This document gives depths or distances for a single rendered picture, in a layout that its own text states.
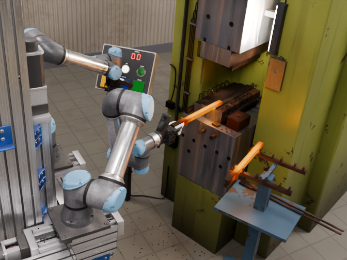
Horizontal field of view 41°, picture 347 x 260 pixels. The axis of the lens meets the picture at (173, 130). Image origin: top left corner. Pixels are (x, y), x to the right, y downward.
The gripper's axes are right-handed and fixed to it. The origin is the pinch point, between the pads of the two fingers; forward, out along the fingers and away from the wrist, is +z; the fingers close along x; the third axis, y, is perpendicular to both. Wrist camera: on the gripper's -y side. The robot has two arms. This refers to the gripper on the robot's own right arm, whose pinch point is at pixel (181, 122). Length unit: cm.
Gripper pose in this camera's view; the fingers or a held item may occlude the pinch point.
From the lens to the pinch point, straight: 246.7
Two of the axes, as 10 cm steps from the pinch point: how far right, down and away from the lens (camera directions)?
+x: 7.6, 3.9, -5.2
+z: 6.5, -3.5, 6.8
